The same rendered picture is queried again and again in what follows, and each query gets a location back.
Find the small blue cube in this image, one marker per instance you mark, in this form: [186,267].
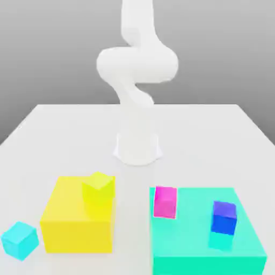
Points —
[223,219]

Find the small yellow cube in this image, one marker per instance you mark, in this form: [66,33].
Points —
[98,193]

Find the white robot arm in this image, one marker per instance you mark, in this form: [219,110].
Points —
[137,64]

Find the small cyan cube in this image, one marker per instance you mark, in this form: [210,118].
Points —
[19,241]

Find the small turquoise cube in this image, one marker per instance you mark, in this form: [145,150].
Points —
[220,241]

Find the large turquoise box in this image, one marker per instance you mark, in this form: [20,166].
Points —
[189,247]

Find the large yellow box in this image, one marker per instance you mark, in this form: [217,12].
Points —
[71,225]

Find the small magenta cube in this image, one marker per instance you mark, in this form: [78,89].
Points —
[165,203]

